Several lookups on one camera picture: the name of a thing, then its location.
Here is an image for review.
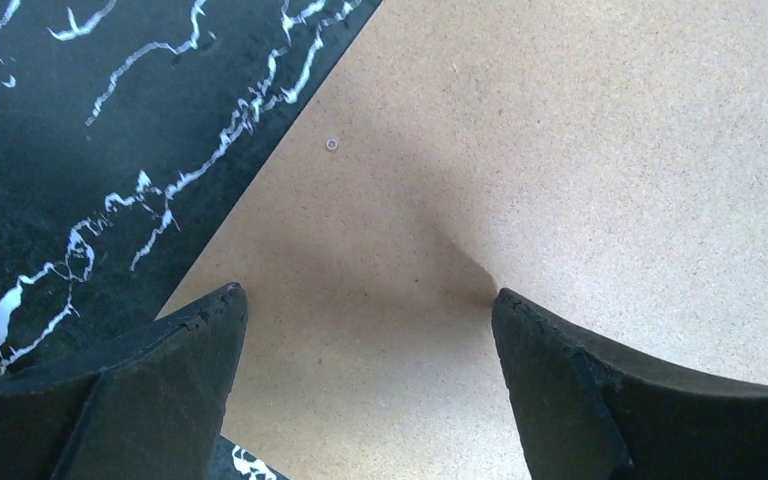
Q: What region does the brown cardboard backing board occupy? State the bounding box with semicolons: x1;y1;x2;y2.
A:
167;1;768;479

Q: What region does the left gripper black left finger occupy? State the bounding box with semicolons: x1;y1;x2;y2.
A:
0;283;247;479

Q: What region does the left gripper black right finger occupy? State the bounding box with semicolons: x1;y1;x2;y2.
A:
491;288;768;479

